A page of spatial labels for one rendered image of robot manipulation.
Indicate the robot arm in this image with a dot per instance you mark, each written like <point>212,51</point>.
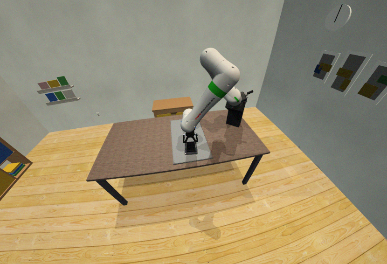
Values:
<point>224,76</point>

